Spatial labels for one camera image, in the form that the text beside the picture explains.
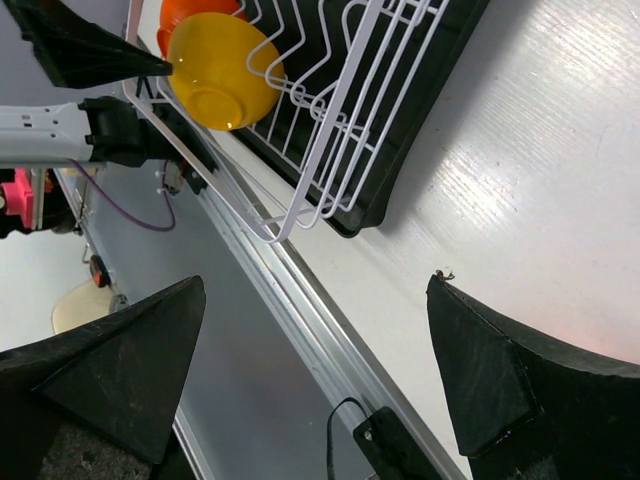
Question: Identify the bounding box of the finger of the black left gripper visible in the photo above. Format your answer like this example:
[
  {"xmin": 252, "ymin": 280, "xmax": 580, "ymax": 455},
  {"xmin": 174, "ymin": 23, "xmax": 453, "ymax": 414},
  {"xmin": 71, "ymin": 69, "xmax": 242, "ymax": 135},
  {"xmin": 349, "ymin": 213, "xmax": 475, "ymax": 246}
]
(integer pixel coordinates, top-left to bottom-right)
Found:
[{"xmin": 4, "ymin": 0, "xmax": 173, "ymax": 89}]

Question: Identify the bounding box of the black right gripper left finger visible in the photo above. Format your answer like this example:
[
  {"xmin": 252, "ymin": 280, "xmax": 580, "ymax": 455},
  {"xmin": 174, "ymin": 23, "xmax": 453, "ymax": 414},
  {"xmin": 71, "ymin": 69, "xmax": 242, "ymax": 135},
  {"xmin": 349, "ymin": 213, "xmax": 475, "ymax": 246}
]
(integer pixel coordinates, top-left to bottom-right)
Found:
[{"xmin": 1, "ymin": 276, "xmax": 206, "ymax": 479}]

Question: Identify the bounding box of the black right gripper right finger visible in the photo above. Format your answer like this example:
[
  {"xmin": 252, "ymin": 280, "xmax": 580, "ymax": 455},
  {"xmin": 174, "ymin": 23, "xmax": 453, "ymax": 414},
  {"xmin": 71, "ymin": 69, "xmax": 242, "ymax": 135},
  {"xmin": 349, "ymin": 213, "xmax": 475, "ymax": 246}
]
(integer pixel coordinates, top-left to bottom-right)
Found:
[{"xmin": 426, "ymin": 274, "xmax": 639, "ymax": 479}]

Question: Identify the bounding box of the orange plastic bowl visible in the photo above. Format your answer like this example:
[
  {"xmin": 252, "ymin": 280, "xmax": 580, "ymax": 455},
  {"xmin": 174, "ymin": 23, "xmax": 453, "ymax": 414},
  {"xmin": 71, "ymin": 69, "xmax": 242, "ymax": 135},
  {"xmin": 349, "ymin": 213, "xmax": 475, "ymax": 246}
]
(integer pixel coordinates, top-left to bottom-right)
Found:
[{"xmin": 156, "ymin": 0, "xmax": 246, "ymax": 58}]

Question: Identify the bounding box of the yellow plastic bowl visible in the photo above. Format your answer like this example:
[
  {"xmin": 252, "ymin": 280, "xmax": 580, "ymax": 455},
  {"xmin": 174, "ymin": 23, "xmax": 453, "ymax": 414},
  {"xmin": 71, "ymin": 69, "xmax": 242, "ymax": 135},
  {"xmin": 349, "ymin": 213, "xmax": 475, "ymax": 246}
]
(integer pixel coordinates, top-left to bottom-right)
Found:
[{"xmin": 167, "ymin": 12, "xmax": 285, "ymax": 131}]

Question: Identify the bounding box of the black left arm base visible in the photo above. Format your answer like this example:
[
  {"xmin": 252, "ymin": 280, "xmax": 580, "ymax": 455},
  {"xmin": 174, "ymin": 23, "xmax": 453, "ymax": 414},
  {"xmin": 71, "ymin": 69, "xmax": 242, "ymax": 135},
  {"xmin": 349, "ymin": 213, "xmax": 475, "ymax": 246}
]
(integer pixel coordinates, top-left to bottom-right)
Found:
[{"xmin": 147, "ymin": 103, "xmax": 217, "ymax": 195}]

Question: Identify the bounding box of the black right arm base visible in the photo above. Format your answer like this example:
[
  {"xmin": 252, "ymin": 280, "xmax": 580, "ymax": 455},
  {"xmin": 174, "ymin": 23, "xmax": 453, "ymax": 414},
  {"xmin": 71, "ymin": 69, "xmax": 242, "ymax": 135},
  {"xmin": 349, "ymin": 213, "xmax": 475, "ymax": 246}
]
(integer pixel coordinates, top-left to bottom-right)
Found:
[{"xmin": 326, "ymin": 397, "xmax": 443, "ymax": 480}]

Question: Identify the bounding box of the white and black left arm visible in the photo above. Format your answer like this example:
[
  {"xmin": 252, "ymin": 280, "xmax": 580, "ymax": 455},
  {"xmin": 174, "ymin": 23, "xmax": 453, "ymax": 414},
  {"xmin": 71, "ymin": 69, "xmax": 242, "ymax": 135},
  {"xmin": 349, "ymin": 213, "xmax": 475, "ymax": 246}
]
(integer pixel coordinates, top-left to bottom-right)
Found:
[{"xmin": 1, "ymin": 1, "xmax": 177, "ymax": 167}]

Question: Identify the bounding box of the round beige stool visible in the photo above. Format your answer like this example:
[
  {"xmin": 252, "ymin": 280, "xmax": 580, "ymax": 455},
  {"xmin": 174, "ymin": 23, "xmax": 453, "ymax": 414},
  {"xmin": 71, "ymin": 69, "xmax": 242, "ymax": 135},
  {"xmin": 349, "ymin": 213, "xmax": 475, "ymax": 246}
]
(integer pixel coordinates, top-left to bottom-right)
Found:
[{"xmin": 51, "ymin": 280, "xmax": 125, "ymax": 334}]

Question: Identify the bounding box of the pink object in background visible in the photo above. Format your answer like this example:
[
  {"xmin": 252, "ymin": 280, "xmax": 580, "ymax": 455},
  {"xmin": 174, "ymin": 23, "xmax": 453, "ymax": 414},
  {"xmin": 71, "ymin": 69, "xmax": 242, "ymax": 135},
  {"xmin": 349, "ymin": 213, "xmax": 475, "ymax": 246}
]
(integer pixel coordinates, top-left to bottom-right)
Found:
[{"xmin": 1, "ymin": 168, "xmax": 65, "ymax": 239}]

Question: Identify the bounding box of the black drip tray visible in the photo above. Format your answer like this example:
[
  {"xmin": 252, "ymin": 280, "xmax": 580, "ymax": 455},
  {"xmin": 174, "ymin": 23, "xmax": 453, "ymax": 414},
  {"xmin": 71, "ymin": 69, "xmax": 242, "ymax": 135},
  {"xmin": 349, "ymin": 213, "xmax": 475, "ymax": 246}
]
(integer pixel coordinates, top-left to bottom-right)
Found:
[{"xmin": 235, "ymin": 1, "xmax": 486, "ymax": 238}]

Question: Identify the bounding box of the aluminium frame rail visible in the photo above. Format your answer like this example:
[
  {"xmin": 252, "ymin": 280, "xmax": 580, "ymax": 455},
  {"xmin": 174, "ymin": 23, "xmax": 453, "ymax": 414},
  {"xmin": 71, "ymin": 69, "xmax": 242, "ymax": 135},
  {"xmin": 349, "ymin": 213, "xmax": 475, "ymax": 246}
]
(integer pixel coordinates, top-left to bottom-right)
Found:
[{"xmin": 134, "ymin": 39, "xmax": 471, "ymax": 480}]

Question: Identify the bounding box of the white wire dish rack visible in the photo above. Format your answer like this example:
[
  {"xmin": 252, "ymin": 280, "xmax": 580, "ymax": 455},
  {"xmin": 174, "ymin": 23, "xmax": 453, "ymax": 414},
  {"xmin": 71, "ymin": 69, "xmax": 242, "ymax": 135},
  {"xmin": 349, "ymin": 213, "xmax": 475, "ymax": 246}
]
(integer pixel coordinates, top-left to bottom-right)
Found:
[{"xmin": 123, "ymin": 1, "xmax": 458, "ymax": 243}]

